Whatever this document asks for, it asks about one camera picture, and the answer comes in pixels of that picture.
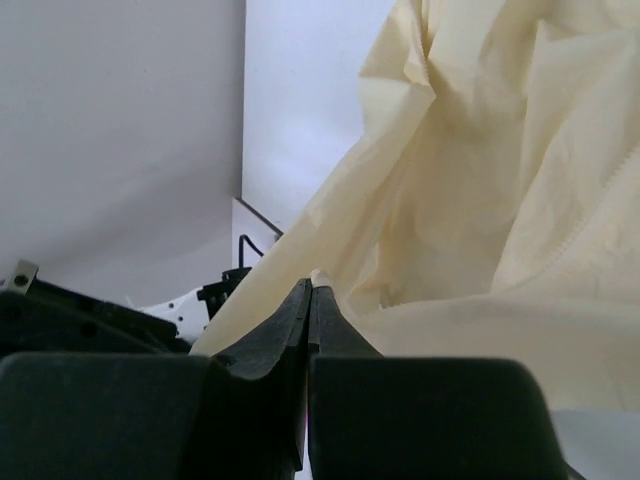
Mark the cream yellow jacket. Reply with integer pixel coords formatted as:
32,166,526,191
193,1,639,412

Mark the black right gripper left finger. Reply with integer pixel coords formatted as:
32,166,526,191
1,280,311,479

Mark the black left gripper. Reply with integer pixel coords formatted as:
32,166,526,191
1,277,190,356

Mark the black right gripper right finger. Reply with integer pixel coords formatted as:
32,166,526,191
308,286,568,479

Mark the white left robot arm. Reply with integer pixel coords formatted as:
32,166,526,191
1,260,249,358

